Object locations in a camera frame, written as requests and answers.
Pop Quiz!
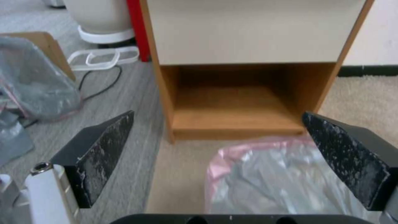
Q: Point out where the red vertical panel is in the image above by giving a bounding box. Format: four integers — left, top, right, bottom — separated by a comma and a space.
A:
126, 0, 151, 62

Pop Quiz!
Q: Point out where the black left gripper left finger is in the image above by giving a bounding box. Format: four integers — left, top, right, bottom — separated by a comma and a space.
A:
0, 110, 135, 224

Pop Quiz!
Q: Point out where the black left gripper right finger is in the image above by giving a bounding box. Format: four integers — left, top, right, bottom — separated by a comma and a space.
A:
302, 111, 398, 224

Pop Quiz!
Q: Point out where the black cable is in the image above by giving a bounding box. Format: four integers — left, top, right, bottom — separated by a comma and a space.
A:
23, 66, 123, 128

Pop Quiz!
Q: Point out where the pink-rimmed trash can with liner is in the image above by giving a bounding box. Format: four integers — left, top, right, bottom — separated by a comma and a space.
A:
205, 136, 371, 217

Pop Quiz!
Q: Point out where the wooden bedside cabinet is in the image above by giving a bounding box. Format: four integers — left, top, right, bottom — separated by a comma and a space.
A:
139, 0, 376, 144

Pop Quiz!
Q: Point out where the white round appliance base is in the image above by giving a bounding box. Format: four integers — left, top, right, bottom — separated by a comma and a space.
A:
62, 0, 137, 43

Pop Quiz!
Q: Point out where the brown cardboard box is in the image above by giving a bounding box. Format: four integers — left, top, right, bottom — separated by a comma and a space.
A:
0, 32, 76, 82

